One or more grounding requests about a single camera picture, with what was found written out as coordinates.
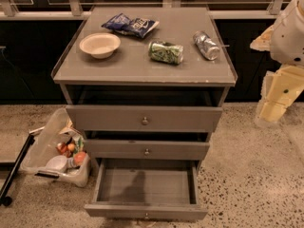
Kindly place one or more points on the white paper bowl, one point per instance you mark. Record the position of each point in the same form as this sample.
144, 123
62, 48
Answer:
100, 45

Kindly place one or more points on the grey middle drawer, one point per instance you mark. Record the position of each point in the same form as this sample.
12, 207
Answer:
116, 149

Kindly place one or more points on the grey drawer cabinet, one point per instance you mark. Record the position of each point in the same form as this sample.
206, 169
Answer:
131, 77

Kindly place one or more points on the orange fruit in bin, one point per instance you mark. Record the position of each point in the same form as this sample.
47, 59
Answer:
79, 158

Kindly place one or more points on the grey top drawer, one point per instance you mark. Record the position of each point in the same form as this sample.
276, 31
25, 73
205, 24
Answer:
145, 118

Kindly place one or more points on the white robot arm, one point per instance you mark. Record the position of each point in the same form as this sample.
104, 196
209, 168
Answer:
292, 18

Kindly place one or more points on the grey drawer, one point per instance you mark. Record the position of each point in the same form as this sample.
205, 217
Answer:
145, 118
116, 149
146, 189

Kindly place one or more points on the blue chip bag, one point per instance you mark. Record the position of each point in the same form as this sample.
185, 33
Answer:
138, 27

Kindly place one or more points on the metal railing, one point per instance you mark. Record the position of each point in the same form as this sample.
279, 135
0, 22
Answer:
76, 0

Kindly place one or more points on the grey bottom drawer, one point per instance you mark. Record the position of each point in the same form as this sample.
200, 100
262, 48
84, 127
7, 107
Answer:
146, 189

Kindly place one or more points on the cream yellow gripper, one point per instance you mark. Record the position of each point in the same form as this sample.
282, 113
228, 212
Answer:
289, 40

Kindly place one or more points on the clear plastic bin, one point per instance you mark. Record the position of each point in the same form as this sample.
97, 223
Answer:
58, 137

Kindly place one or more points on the white cup in bin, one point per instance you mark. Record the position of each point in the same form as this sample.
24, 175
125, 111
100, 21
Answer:
57, 163

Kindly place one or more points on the silver soda can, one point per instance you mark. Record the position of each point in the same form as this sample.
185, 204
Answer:
207, 47

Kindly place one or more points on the green soda can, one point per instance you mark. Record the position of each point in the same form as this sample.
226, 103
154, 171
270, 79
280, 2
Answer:
165, 52

